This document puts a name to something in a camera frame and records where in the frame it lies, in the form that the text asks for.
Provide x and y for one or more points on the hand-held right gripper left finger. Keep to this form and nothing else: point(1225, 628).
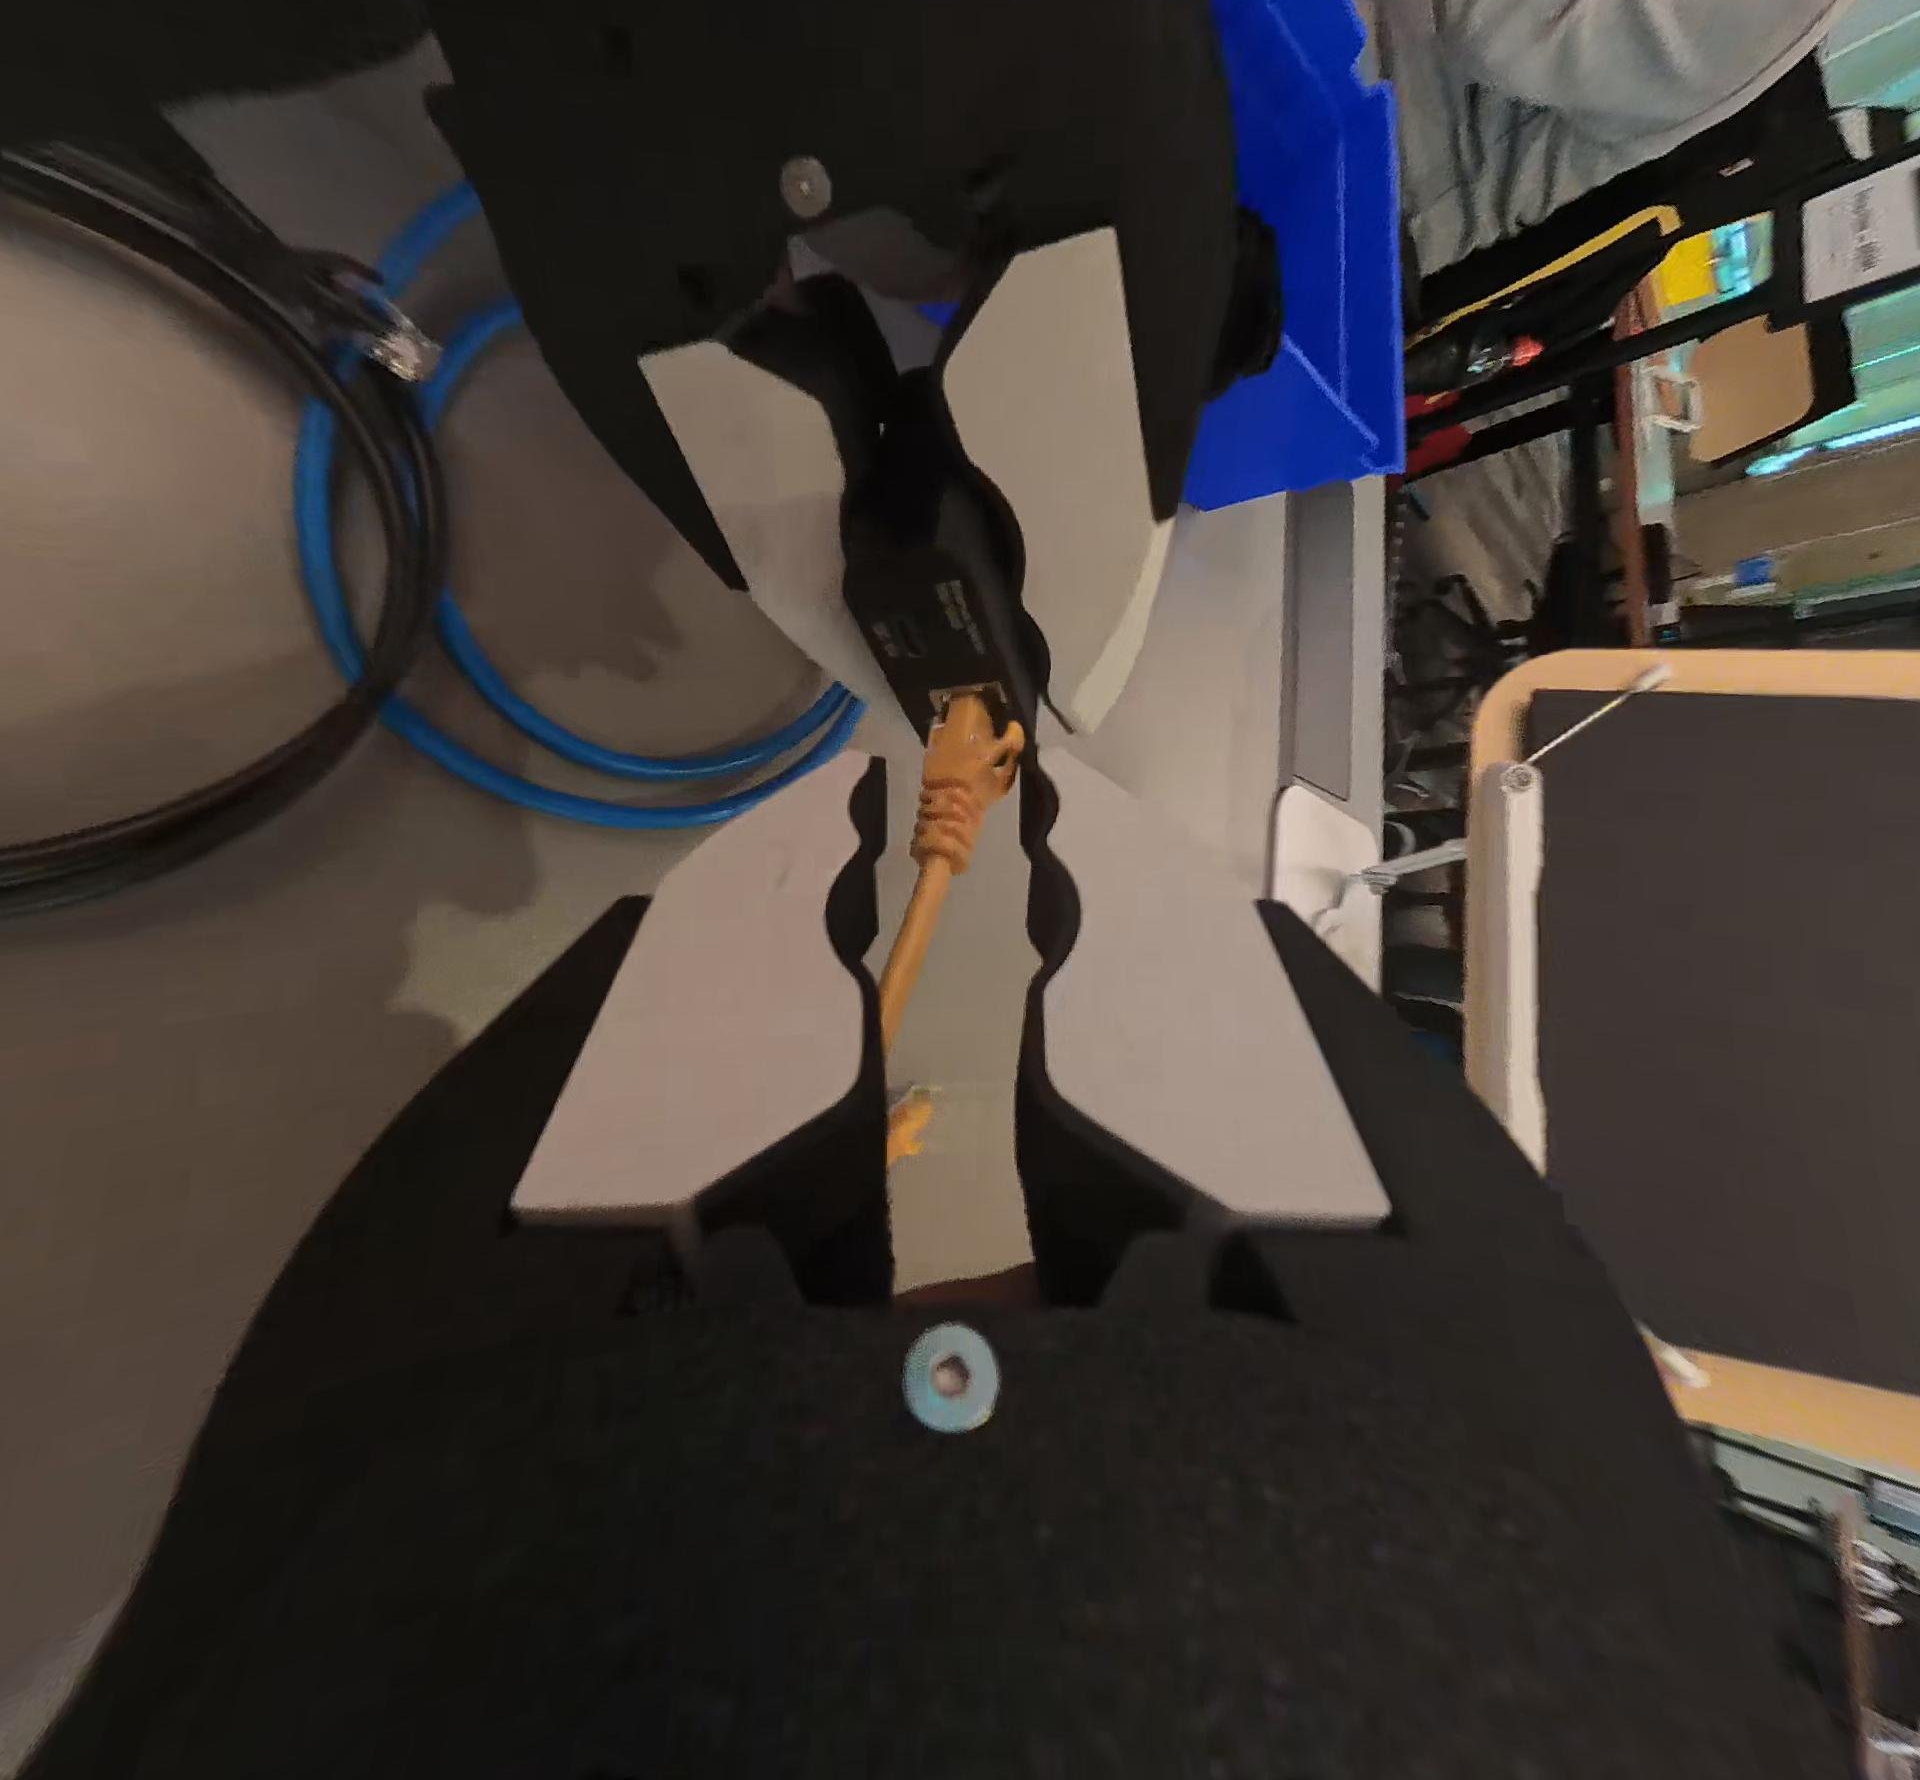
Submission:
point(704, 1044)

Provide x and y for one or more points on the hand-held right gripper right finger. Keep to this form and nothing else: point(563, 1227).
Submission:
point(1200, 1044)

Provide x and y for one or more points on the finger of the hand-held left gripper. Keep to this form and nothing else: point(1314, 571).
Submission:
point(1080, 460)
point(764, 505)

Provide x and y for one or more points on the black ethernet adapter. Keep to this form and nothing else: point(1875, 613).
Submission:
point(931, 595)

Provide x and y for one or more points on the blue plastic bin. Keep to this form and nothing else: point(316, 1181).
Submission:
point(1320, 234)

